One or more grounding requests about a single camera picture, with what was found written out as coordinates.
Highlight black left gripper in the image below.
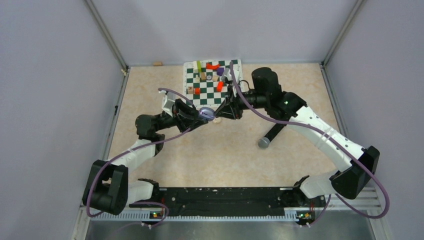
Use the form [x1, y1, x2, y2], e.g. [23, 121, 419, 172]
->
[155, 98, 208, 134]

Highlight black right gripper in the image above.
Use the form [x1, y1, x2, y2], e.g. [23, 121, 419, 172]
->
[214, 84, 268, 120]

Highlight grey-blue earbud case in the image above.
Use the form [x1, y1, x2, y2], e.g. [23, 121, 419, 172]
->
[198, 107, 215, 121]

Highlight cream earbud charging case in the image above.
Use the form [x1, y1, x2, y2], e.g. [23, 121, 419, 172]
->
[212, 118, 222, 124]

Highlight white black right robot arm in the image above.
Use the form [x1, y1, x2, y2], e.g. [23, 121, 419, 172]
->
[215, 67, 380, 206]

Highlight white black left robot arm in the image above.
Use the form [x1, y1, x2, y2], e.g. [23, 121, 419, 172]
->
[82, 99, 209, 217]

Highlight red cylinder block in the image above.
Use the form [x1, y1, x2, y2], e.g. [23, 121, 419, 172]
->
[216, 81, 224, 93]

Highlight small red block left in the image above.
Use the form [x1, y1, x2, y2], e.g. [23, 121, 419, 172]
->
[194, 87, 201, 95]

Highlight green white chessboard mat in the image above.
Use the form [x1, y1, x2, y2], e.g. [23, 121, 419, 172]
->
[182, 59, 243, 109]

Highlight purple block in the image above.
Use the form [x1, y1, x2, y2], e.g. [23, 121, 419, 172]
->
[216, 67, 225, 76]

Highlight small wooden cube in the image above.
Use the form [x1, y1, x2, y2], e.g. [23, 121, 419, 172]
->
[200, 72, 207, 81]

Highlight red arch block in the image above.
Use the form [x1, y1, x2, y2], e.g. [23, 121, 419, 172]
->
[205, 62, 220, 71]

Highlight black microphone grey head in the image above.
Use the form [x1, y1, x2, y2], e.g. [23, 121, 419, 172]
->
[257, 123, 286, 149]

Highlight yellow-green block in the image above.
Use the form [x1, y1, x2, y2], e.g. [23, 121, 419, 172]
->
[194, 60, 202, 73]

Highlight wooden cork piece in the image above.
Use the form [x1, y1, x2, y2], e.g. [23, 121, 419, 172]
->
[152, 61, 163, 67]

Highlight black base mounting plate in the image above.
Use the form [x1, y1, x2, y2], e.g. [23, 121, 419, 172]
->
[141, 187, 325, 217]

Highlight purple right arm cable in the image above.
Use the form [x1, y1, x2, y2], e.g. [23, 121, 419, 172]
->
[229, 61, 390, 229]

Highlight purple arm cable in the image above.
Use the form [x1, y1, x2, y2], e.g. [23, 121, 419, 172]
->
[229, 61, 390, 229]
[86, 87, 203, 229]

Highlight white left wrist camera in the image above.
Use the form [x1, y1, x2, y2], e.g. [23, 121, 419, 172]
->
[159, 90, 176, 117]

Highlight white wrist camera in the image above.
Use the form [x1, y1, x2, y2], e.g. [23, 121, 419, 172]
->
[221, 64, 248, 94]
[159, 90, 176, 117]

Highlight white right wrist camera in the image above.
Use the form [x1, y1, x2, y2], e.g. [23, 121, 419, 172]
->
[221, 64, 248, 94]

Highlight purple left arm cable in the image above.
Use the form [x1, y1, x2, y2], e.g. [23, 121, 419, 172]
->
[86, 87, 203, 229]

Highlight aluminium frame rail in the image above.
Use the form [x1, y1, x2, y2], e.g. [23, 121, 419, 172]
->
[72, 186, 393, 240]

